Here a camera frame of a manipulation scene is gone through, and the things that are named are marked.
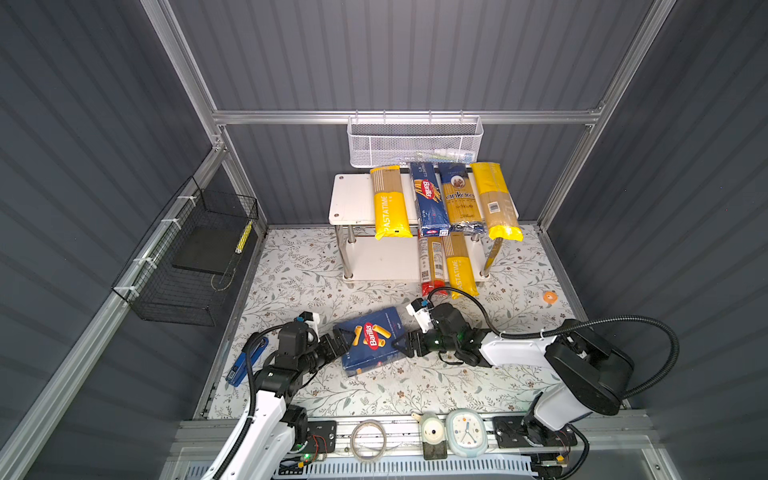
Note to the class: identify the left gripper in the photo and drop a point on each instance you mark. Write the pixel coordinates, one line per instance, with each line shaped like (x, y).
(341, 346)

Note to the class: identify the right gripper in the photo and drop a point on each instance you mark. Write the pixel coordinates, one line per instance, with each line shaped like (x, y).
(412, 337)

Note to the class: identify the blue Barilla rigatoni box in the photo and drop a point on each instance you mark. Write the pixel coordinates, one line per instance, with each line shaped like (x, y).
(371, 340)

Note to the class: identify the yellow Pastatime spaghetti bag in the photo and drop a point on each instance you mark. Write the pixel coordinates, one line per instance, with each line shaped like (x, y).
(458, 264)
(391, 220)

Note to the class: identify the red-ended spaghetti bag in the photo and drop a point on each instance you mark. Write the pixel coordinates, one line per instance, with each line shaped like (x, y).
(431, 264)

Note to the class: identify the blue Barilla spaghetti box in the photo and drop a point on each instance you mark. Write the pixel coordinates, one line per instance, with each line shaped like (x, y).
(432, 214)

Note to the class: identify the dark blue spaghetti bag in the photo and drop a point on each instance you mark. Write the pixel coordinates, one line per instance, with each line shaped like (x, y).
(459, 199)

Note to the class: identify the yellow spaghetti bag with barcode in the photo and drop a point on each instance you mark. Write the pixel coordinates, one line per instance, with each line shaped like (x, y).
(496, 203)

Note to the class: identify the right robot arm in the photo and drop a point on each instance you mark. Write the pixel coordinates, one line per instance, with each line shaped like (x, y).
(594, 374)

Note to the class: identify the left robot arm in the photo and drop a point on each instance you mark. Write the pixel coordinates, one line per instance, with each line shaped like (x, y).
(270, 427)

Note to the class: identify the white two-tier shelf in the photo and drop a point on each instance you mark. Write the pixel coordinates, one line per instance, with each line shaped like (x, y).
(392, 258)

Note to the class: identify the mint alarm clock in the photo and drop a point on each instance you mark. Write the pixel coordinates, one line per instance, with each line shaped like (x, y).
(466, 434)

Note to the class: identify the blue stapler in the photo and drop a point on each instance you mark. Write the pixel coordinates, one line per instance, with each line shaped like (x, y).
(237, 373)

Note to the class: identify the yellow marker pen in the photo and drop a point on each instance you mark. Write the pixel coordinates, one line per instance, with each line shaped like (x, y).
(243, 239)

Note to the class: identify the orange round token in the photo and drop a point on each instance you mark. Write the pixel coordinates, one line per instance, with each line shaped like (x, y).
(550, 297)

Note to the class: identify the pens in white basket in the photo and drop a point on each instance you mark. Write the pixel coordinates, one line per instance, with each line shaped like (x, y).
(448, 155)

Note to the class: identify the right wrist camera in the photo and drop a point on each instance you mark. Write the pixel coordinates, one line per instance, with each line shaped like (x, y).
(420, 310)

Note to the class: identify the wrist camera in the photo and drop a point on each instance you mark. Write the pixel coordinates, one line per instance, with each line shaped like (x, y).
(311, 318)
(420, 310)

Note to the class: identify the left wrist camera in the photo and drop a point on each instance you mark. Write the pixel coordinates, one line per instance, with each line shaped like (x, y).
(311, 318)

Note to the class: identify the black wire basket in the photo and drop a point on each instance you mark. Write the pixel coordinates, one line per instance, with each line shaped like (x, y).
(190, 274)

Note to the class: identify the white wire mesh basket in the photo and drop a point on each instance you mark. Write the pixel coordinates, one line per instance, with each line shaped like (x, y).
(377, 141)

